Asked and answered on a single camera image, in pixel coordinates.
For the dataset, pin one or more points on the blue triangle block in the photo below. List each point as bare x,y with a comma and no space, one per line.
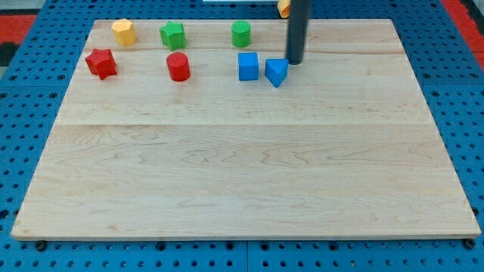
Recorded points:
276,71

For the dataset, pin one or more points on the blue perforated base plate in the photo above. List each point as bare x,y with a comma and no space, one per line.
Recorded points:
444,47

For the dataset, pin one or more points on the red cylinder block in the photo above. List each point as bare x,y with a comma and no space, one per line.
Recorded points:
178,66

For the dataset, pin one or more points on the blue cube block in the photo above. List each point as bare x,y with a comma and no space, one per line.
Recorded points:
248,66

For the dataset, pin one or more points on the yellow block behind rod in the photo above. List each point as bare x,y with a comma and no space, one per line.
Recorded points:
284,8

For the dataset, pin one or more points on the green cylinder block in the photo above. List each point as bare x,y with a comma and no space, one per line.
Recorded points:
240,33

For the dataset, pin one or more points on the green star block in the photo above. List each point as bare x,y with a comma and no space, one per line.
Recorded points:
172,35

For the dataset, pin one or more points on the red star block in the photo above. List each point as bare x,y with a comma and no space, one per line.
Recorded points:
101,63

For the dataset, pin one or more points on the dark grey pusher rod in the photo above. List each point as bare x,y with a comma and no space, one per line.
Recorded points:
300,11

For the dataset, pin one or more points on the yellow hexagon block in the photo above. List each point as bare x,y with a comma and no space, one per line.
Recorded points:
124,32

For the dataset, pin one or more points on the wooden board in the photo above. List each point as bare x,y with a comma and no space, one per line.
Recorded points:
345,149

